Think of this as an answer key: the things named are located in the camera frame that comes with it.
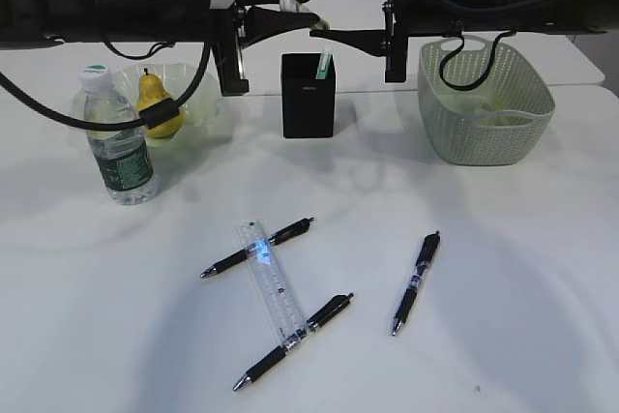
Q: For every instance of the clear plastic ruler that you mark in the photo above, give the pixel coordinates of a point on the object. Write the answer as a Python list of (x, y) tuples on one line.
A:
[(287, 317)]

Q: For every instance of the yellow white waste paper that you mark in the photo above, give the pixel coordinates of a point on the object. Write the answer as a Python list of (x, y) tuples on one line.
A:
[(488, 111)]

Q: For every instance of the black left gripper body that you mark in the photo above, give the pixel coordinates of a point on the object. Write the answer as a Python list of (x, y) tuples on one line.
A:
[(194, 21)]

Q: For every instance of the yellow utility knife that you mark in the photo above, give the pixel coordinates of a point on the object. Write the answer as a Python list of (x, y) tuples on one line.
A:
[(296, 7)]

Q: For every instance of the green woven plastic basket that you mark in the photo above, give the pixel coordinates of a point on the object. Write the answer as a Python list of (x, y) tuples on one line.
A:
[(447, 100)]

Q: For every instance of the black square pen holder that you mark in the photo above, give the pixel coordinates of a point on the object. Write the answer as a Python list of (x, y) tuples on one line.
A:
[(307, 105)]

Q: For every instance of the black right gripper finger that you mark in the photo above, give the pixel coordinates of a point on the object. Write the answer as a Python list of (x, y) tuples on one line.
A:
[(371, 42)]

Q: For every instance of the black pen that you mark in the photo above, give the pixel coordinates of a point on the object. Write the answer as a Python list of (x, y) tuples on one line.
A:
[(423, 262), (328, 312), (295, 229)]

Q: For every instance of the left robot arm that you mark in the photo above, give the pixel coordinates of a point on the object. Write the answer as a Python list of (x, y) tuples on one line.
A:
[(47, 23)]

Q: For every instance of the black pen right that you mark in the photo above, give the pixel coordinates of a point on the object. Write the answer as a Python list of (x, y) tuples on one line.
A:
[(423, 262)]

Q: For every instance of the clear plastic water bottle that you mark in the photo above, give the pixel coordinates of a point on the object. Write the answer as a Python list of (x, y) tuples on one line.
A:
[(122, 157)]

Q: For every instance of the yellow pear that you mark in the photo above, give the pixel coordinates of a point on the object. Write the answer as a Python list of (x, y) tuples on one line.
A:
[(157, 107)]

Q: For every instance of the green wavy glass plate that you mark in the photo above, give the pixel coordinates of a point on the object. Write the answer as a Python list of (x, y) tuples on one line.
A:
[(201, 108)]

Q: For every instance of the black pen lower middle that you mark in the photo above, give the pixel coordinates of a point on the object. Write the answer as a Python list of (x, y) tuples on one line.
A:
[(328, 312)]

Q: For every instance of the mint green pen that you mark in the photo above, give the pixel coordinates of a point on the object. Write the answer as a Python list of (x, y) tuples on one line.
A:
[(324, 63)]

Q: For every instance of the black pen upper left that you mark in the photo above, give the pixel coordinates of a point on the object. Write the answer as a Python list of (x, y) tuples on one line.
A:
[(295, 229)]

